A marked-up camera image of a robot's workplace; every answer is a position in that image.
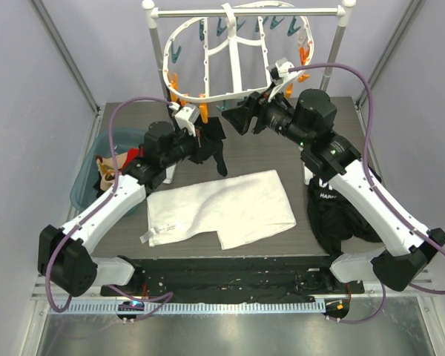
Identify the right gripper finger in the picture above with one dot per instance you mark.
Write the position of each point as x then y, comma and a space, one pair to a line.
241, 124
242, 112

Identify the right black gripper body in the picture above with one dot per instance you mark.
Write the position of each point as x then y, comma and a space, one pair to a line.
255, 113

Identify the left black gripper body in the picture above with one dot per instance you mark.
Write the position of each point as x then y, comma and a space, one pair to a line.
196, 144

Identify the dark navy sock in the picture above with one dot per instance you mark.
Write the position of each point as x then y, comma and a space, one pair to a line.
217, 133

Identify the red santa sock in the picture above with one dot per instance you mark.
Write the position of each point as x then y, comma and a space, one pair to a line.
132, 154

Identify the beige striped sock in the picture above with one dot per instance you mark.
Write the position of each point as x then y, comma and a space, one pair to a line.
106, 165
108, 177

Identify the white round clip hanger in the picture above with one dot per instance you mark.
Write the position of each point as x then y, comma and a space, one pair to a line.
261, 10

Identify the black white-striped sock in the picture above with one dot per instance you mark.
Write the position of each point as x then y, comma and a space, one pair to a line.
101, 187

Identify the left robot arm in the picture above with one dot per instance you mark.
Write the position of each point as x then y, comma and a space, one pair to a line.
65, 253

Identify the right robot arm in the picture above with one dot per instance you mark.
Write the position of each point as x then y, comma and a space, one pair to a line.
408, 243

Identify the white metal drying rack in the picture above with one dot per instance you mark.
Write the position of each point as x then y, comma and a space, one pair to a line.
162, 23

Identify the white towel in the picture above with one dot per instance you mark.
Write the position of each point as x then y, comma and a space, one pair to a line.
240, 210

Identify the black printed t-shirt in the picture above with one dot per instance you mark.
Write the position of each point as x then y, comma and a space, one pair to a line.
333, 219

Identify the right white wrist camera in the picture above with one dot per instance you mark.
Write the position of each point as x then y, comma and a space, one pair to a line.
282, 73

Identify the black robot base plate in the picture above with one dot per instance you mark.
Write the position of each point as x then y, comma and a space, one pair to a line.
235, 280

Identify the white slotted cable duct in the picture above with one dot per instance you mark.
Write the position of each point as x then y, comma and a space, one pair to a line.
119, 307

